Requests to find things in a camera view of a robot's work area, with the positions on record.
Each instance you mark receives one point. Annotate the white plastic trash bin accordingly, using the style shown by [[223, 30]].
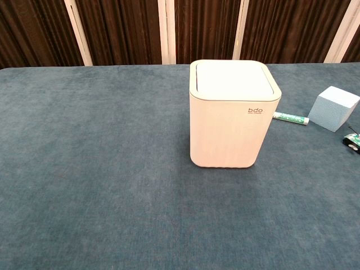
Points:
[[225, 135]]

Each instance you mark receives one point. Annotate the blue table cloth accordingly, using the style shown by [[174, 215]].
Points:
[[98, 168]]

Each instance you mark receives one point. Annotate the dark brown curtain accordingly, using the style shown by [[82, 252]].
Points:
[[353, 47], [33, 31], [205, 28], [287, 31], [121, 31]]

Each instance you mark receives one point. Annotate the green white tube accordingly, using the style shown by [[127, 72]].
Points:
[[291, 118]]

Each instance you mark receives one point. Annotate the light blue foam block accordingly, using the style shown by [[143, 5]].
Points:
[[332, 109]]

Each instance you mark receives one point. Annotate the small green black gadget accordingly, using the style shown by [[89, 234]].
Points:
[[352, 140]]

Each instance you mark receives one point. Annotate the white vertical post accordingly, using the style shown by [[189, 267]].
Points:
[[78, 33], [166, 31], [241, 28], [341, 31]]

